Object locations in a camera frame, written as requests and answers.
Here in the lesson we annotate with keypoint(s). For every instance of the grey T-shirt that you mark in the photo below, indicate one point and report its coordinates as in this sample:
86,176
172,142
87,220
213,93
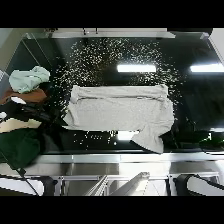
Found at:
116,111

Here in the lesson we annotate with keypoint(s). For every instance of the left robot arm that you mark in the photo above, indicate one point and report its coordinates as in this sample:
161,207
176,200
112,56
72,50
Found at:
20,186

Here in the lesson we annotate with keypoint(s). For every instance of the brown garment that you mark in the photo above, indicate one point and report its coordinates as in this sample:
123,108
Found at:
25,96

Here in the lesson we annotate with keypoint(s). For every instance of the cream garment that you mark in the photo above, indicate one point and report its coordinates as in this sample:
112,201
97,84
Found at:
18,125

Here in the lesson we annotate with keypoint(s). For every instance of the dark green garment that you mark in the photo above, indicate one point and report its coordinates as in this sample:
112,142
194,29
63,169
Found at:
20,146

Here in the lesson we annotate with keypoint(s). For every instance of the silver frame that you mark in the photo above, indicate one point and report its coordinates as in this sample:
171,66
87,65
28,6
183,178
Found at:
100,157

